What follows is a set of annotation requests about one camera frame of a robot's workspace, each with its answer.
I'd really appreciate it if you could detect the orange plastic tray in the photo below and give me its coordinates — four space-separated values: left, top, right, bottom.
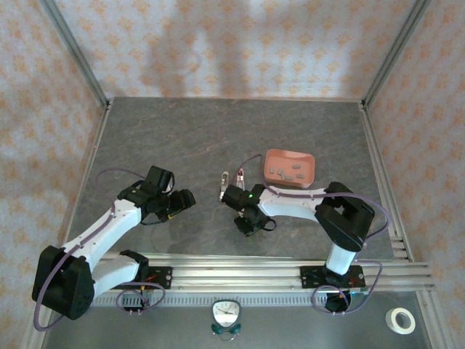
262 148 316 190

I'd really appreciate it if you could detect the white alarm clock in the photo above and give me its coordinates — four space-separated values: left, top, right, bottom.
210 298 243 341

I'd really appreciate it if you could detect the white tape roll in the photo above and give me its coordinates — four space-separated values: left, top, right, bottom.
385 308 416 335

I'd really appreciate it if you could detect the white window frame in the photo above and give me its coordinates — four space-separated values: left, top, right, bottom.
90 252 436 294

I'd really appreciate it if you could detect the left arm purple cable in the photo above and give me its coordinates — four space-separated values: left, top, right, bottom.
32 167 166 332

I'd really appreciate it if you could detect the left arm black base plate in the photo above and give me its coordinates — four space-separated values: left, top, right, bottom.
137 266 173 291

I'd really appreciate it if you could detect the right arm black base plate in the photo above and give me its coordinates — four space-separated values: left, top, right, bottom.
299 265 365 291

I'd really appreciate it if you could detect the aluminium table side rail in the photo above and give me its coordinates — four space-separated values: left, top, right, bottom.
56 103 112 262
357 103 415 262

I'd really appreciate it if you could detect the slotted grey cable duct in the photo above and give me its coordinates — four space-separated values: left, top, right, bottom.
90 294 328 308

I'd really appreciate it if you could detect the aluminium frame post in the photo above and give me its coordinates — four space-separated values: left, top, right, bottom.
361 0 432 110
39 0 112 110

